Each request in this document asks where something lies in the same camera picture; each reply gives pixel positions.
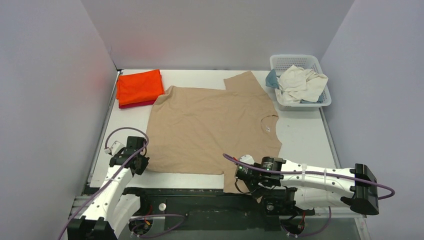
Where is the beige t shirt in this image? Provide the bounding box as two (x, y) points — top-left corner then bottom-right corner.
(146, 71), (282, 193)

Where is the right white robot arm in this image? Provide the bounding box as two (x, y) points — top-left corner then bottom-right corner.
(234, 155), (380, 216)

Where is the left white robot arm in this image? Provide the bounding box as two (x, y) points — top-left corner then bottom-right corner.
(66, 136), (149, 240)

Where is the folded red t shirt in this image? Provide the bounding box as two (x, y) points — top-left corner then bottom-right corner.
(118, 100), (155, 109)

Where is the folded orange t shirt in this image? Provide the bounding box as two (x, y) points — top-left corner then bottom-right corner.
(116, 69), (165, 105)

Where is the blue t shirt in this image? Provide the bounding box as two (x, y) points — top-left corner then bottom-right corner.
(265, 69), (279, 89)

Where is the white t shirt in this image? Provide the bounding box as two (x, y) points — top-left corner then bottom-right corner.
(278, 65), (329, 104)

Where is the white plastic basket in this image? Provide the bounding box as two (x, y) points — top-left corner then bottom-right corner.
(265, 54), (332, 111)

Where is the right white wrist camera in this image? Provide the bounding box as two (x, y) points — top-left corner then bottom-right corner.
(238, 154), (255, 165)

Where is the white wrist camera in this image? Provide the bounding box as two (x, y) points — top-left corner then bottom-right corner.
(238, 154), (255, 165)
(104, 140), (126, 156)

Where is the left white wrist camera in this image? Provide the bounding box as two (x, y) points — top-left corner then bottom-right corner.
(104, 140), (126, 156)

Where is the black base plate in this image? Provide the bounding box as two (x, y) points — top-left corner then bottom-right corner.
(82, 187), (349, 233)

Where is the aluminium rail frame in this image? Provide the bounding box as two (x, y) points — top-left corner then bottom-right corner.
(69, 69), (367, 220)

